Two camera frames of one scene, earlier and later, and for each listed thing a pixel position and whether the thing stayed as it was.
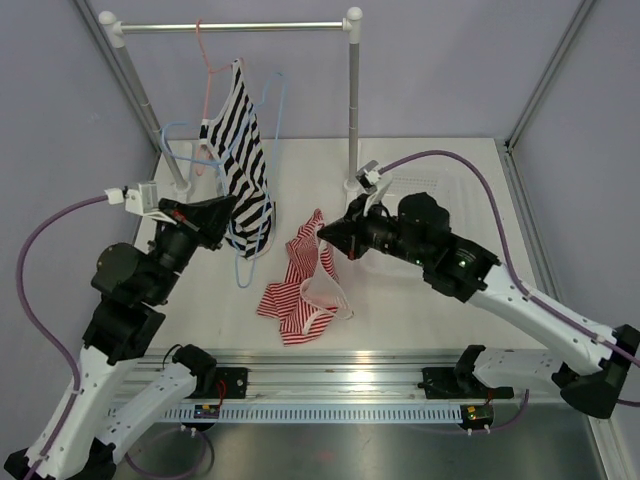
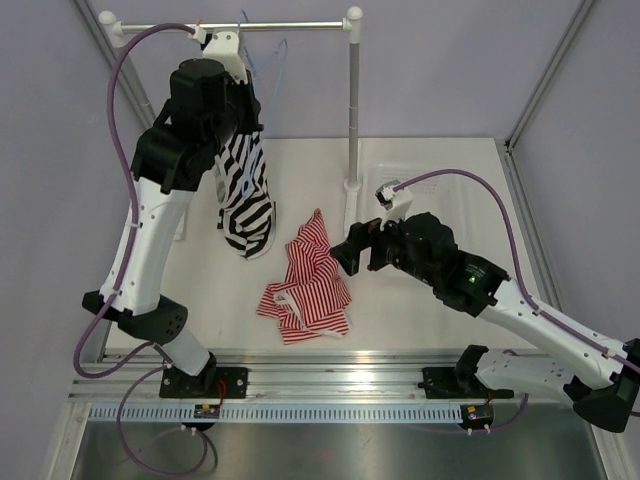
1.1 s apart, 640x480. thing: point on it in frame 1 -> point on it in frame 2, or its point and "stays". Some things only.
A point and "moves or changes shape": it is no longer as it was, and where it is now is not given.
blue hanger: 272,170 -> 277,49
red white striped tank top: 310,293 moves or changes shape
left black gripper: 206,221 -> 244,91
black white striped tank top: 234,139 stays
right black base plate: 443,383 stays
